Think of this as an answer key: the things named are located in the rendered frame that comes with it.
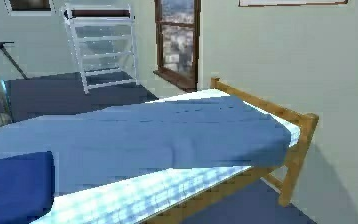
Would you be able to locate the wooden bed with blue blanket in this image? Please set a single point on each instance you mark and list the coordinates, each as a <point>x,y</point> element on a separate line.
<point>173,133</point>

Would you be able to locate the brown framed window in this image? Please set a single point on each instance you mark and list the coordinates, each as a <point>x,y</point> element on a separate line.
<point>177,40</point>

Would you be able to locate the white ladder shelf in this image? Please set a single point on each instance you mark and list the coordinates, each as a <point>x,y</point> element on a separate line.
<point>100,46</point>

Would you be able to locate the dark box on shelf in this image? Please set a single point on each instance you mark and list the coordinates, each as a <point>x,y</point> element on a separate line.
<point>100,13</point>

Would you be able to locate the black floor lamp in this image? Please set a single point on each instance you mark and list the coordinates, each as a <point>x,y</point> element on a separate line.
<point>10,58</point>

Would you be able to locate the dark blue pillow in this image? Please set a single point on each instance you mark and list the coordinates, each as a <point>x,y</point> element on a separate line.
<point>17,186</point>

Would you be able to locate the white framed wall picture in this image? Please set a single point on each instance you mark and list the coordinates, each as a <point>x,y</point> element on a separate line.
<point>28,7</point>

